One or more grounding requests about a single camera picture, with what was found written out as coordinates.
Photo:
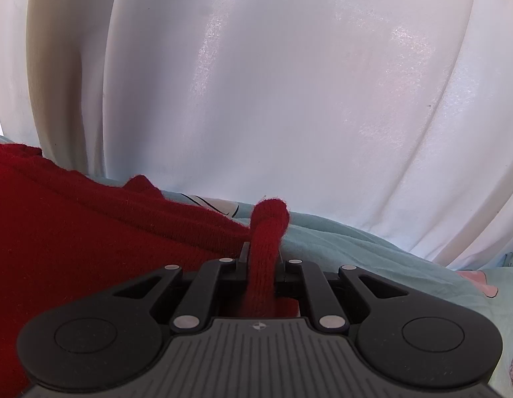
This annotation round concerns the light blue mushroom print bedsheet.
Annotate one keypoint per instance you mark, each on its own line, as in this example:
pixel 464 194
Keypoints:
pixel 364 253

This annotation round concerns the white curtain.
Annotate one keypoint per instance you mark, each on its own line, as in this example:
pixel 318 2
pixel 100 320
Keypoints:
pixel 260 91

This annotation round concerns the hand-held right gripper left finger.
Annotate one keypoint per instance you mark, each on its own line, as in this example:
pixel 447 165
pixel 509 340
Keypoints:
pixel 229 271

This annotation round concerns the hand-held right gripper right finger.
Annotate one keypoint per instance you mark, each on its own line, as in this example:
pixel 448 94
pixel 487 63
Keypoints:
pixel 297 273

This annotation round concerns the red knit cardigan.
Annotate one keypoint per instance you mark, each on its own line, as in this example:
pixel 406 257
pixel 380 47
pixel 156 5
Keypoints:
pixel 74 236

